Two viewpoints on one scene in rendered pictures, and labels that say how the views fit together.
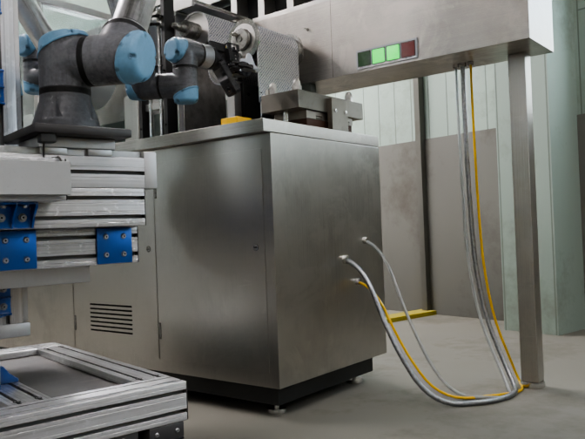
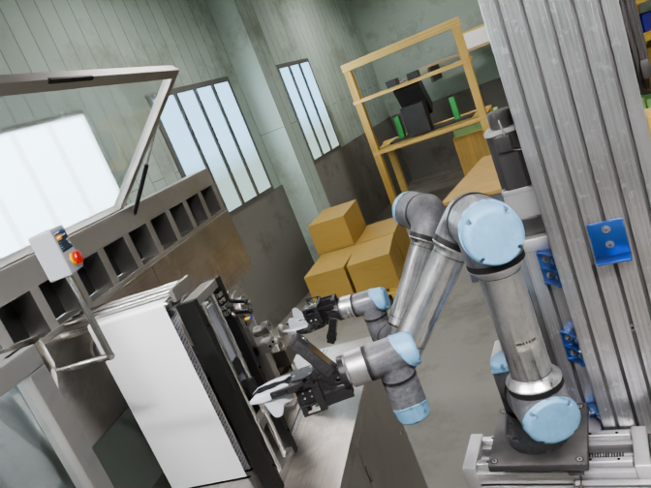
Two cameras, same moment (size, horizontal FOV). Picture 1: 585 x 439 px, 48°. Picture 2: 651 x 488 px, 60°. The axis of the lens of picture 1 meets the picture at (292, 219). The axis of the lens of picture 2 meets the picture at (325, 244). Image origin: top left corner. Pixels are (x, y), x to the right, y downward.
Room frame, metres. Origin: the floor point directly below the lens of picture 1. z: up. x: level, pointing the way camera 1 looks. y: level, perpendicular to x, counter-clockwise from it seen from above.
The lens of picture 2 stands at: (2.65, 1.85, 1.75)
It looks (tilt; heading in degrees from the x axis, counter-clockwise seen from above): 14 degrees down; 250
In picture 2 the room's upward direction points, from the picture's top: 22 degrees counter-clockwise
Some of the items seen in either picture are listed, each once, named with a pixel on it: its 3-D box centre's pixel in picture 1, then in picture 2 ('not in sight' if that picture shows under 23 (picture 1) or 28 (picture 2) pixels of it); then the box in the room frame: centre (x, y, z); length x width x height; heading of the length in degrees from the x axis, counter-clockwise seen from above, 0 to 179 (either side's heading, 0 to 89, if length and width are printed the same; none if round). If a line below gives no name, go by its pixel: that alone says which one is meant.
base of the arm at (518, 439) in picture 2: not in sight; (533, 415); (1.94, 0.84, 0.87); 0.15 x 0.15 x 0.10
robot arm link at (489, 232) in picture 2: not in sight; (514, 320); (2.00, 0.96, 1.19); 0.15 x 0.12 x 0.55; 65
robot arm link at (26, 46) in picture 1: (33, 48); (391, 355); (2.24, 0.85, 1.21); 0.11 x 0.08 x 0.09; 155
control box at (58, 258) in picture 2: not in sight; (60, 251); (2.73, 0.56, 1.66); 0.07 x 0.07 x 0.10; 69
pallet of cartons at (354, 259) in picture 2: not in sight; (358, 250); (0.66, -2.74, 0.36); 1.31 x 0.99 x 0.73; 40
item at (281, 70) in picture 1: (279, 80); not in sight; (2.42, 0.03, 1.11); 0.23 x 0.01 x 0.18; 142
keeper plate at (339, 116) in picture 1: (338, 115); not in sight; (2.34, -0.18, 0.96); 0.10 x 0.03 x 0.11; 142
